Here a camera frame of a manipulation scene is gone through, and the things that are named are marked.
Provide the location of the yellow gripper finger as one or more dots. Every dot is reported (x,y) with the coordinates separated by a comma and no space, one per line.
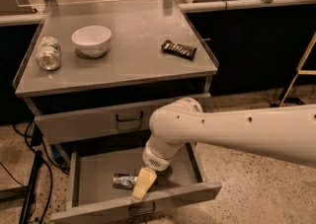
(145,180)

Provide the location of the silver redbull can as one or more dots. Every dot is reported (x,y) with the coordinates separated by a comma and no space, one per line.
(124,181)

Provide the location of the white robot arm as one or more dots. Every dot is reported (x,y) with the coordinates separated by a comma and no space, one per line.
(287,133)

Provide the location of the open middle drawer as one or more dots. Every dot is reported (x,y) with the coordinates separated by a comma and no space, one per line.
(92,198)

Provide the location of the upper grey drawer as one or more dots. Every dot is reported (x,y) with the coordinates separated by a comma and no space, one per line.
(65,127)

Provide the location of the grey metal drawer cabinet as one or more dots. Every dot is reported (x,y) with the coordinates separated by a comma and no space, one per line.
(134,69)

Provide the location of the green silver soda can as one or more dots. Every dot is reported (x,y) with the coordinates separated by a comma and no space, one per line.
(48,56)

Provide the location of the black metal stand leg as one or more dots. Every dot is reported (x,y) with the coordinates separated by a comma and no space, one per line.
(30,192)

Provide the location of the dark chocolate bar wrapper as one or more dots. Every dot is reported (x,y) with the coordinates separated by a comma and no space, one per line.
(184,51)

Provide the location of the white ceramic bowl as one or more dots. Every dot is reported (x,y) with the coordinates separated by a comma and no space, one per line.
(92,41)

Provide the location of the yellow wooden easel frame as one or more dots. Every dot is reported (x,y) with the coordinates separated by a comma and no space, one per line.
(298,71)

